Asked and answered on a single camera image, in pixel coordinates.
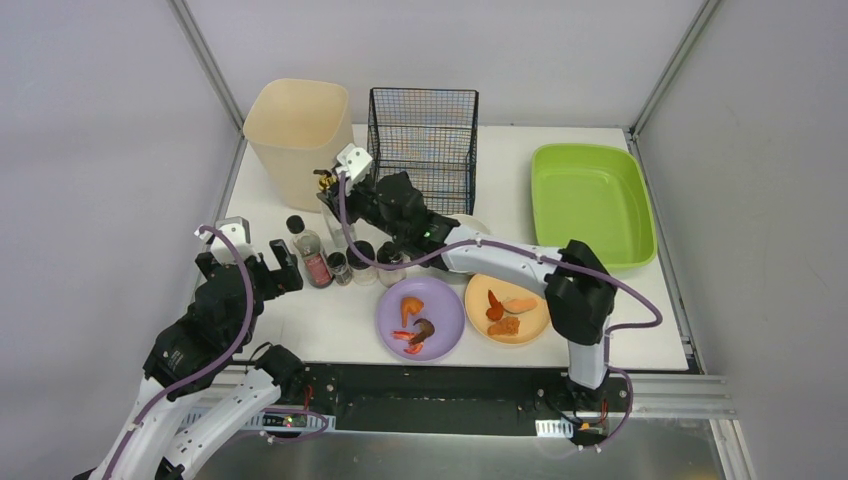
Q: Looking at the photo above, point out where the orange plastic plate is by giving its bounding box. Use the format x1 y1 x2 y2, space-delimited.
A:
464 274 551 345

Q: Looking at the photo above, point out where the green plastic tub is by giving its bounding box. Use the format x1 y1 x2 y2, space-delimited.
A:
530 143 658 270

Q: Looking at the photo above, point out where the salmon sushi food piece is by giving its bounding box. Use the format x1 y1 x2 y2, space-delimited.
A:
501 297 539 315

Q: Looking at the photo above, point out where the salt shaker black pump lid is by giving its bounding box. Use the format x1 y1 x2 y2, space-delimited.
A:
376 241 407 288

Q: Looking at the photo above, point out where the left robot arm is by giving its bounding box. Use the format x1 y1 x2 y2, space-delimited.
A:
80 239 305 479

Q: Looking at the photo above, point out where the soy sauce bottle red label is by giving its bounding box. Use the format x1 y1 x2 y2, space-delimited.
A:
286 215 333 288

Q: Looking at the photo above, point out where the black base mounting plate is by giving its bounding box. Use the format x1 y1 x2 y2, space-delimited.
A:
283 363 629 436

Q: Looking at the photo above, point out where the fried chicken food piece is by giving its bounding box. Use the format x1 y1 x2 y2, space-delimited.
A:
487 316 521 337

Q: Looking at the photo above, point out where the purple plastic plate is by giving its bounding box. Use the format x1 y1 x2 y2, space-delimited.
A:
376 277 466 362

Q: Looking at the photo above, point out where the black wire basket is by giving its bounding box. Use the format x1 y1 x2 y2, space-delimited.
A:
367 87 479 215

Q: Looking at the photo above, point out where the brown mushroom food piece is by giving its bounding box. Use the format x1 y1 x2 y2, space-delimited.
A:
409 318 435 346

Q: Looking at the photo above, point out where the beige plastic bin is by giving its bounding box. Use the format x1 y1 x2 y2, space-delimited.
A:
243 78 354 212

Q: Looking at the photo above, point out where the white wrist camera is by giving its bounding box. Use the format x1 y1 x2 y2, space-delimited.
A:
336 143 373 184
194 216 256 265

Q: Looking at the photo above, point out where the white ceramic bowl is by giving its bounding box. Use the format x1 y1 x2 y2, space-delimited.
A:
450 214 492 235

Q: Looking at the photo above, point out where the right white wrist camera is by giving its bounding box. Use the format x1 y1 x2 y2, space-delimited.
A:
336 143 373 184

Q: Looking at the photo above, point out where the clear bottle gold pump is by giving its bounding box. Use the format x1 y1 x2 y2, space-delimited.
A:
313 169 357 250

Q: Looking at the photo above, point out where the orange shrimp food piece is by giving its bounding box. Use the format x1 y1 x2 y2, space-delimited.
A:
400 296 424 328

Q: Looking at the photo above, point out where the white shaker black spout lid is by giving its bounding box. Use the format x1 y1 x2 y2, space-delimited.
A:
346 240 378 286

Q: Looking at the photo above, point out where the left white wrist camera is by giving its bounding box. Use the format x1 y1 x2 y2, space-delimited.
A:
194 216 256 265

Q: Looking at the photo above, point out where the aluminium frame rail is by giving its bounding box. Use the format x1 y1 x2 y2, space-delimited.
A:
166 0 245 132

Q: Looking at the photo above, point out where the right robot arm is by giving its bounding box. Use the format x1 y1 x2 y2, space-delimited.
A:
316 168 617 391

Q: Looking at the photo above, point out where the small pepper jar black lid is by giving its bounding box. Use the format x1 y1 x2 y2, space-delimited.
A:
326 252 353 286

